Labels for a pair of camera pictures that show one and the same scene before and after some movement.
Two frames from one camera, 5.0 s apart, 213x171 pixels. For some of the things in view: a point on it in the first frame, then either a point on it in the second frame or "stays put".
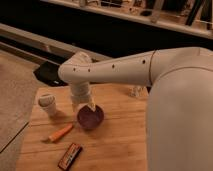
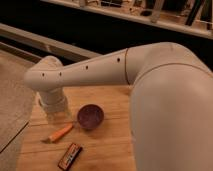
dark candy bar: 69,156 stays put
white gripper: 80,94 → 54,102
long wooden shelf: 193,17 stays put
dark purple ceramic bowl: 89,119 stays put
